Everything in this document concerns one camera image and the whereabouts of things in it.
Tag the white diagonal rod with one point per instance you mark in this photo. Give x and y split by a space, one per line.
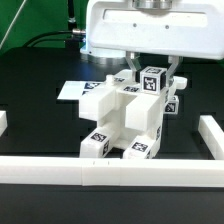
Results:
12 23

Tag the white right fence bar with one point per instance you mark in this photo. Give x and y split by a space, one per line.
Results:
212 135

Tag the white cube marker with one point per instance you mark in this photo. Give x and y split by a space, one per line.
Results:
153 79

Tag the black cable connector post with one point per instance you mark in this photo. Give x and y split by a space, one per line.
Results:
77 36

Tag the white front fence bar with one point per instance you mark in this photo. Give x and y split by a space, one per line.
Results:
111 172

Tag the white cube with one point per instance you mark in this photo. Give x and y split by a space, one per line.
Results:
172 105

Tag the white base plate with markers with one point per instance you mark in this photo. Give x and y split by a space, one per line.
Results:
73 90

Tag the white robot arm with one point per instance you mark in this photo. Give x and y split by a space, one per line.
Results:
121 29

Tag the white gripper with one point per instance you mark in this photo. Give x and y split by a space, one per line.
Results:
188 28

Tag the white chair seat part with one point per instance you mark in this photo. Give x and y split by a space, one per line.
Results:
123 126

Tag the white chair back frame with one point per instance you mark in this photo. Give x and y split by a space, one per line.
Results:
91 104

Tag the white left fence block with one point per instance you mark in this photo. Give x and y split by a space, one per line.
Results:
3 122

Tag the white fence bar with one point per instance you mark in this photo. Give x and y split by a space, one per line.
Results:
111 172
212 135

